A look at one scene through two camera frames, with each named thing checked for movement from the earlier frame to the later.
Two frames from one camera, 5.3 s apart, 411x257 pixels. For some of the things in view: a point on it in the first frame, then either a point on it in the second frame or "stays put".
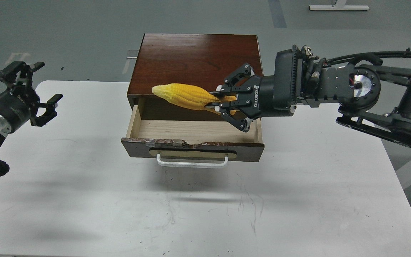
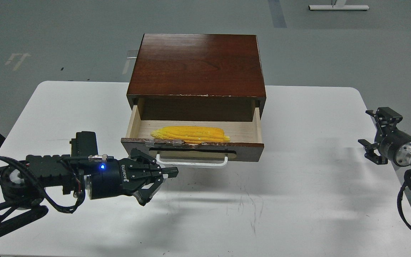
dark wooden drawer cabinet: [205, 60] stays put
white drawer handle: [193, 166] stays put
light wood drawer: [203, 140] stays put
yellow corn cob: [188, 96] → [192, 134]
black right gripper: [262, 96] → [397, 146]
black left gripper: [8, 111] → [117, 177]
